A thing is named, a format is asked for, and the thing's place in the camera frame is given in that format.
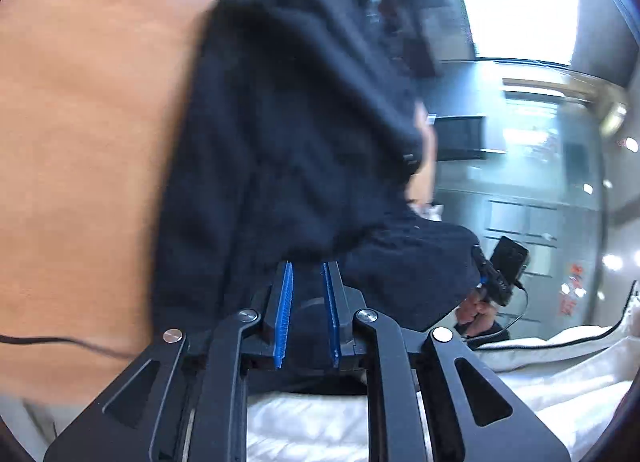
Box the dark navy fleece garment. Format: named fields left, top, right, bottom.
left=150, top=0, right=483, bottom=395

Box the person's right hand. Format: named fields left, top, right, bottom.
left=456, top=290, right=497, bottom=338

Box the white storage bag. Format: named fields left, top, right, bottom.
left=246, top=279, right=640, bottom=462

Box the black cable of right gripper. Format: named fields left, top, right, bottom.
left=462, top=279, right=531, bottom=343

